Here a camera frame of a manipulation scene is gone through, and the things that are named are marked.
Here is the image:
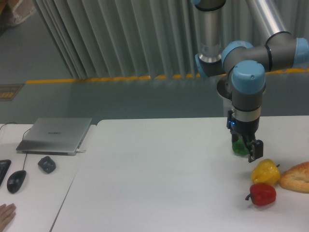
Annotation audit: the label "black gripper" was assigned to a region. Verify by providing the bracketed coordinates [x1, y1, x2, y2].
[226, 110, 263, 163]

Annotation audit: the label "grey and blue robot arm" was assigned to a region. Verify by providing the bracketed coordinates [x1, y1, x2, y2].
[192, 0, 309, 162]

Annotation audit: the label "green pepper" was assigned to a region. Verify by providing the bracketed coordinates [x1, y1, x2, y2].
[232, 136, 249, 155]

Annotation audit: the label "yellow bell pepper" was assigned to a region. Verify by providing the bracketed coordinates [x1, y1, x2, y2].
[251, 159, 281, 186]

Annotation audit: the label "red bell pepper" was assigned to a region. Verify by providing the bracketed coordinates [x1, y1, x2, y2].
[245, 183, 277, 206]

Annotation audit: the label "bare human hand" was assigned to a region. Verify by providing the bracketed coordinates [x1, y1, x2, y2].
[0, 203, 16, 231]

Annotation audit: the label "brown bread loaf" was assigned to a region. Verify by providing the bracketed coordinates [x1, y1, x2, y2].
[280, 161, 309, 193]

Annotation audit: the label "grey pleated curtain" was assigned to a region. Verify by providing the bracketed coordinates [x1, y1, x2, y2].
[31, 0, 273, 79]

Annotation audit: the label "black earbuds case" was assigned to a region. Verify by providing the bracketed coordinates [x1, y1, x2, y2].
[38, 156, 56, 174]

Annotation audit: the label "silver closed laptop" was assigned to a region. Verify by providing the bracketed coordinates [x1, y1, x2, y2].
[16, 117, 92, 155]

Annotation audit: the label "black computer mouse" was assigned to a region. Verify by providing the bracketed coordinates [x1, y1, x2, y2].
[7, 170, 27, 194]

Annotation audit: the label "black keyboard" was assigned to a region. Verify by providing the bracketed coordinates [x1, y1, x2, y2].
[0, 159, 11, 186]

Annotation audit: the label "cardboard box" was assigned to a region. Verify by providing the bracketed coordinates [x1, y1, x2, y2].
[0, 0, 36, 35]

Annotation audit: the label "black mouse cable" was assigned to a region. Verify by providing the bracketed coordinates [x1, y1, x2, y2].
[0, 122, 37, 172]

